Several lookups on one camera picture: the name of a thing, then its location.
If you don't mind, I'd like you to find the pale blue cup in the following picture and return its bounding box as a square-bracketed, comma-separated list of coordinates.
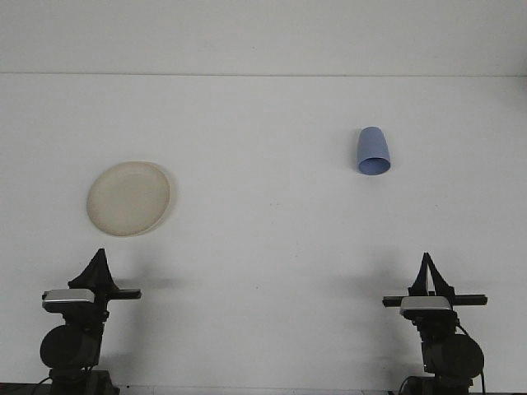
[356, 126, 393, 178]

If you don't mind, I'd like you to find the pale round plate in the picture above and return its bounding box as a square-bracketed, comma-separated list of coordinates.
[86, 160, 173, 239]

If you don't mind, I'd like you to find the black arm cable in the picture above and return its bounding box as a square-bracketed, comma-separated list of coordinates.
[455, 323, 487, 394]

